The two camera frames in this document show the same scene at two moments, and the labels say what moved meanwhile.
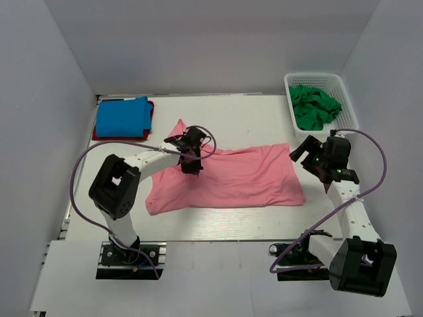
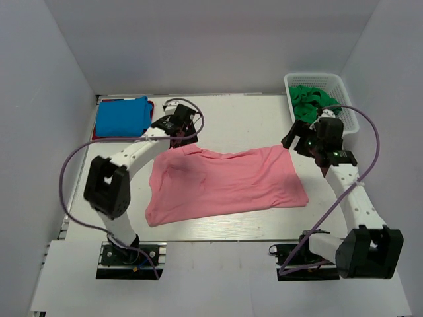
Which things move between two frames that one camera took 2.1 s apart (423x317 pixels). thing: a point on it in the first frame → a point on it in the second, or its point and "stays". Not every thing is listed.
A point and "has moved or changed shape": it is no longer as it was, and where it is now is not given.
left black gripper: [193, 169] → [188, 140]
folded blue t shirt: [129, 117] stays
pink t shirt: [253, 177] has moved or changed shape
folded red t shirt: [145, 135] stays
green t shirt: [312, 107] stays
